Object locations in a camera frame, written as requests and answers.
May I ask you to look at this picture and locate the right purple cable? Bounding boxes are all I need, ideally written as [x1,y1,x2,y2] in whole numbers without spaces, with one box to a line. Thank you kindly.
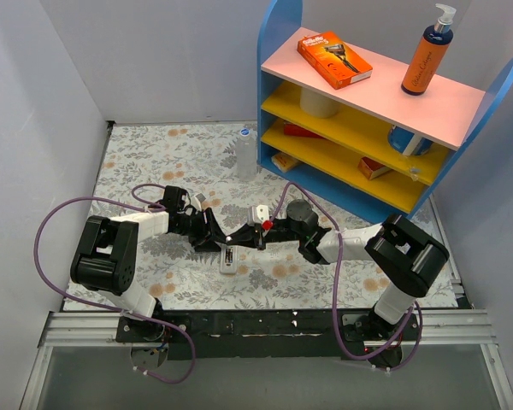
[268,182,424,372]

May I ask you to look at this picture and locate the white remote control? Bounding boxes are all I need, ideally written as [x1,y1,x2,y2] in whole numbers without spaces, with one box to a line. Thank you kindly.
[219,245,239,275]

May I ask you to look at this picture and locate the white paper roll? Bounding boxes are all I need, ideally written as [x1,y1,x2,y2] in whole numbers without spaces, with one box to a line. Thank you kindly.
[299,88,339,119]

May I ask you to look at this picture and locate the blue shelf with coloured boards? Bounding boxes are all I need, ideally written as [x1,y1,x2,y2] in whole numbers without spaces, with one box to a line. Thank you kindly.
[256,1,513,223]

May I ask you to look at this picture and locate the red flat box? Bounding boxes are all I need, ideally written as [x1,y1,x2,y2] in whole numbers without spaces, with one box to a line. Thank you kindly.
[283,121,322,138]

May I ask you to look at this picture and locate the clear plastic water bottle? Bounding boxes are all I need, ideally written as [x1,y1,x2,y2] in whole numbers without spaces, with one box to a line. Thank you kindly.
[235,128,257,181]

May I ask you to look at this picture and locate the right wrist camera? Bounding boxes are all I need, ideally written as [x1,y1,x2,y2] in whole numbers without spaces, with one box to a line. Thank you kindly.
[247,204,273,231]

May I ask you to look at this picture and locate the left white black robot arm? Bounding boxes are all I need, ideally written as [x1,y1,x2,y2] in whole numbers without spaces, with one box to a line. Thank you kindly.
[70,185,226,342]

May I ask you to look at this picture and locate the orange pump lotion bottle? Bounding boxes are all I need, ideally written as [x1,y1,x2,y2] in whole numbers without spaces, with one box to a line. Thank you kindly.
[401,3,457,96]

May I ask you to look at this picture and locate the white orange small box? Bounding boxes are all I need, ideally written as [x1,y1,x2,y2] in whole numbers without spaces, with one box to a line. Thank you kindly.
[271,152,301,173]

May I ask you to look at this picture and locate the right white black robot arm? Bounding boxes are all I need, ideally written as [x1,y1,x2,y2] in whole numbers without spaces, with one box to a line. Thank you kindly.
[225,199,450,340]

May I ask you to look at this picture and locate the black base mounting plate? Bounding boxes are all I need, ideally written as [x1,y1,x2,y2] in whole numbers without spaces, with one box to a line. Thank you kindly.
[115,309,397,360]

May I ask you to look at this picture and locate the orange razor box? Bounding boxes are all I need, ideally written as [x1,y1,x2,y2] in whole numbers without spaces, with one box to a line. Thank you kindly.
[297,32,373,90]

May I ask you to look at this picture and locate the aluminium frame rail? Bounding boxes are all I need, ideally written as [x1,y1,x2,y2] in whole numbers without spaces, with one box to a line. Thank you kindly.
[21,309,513,409]

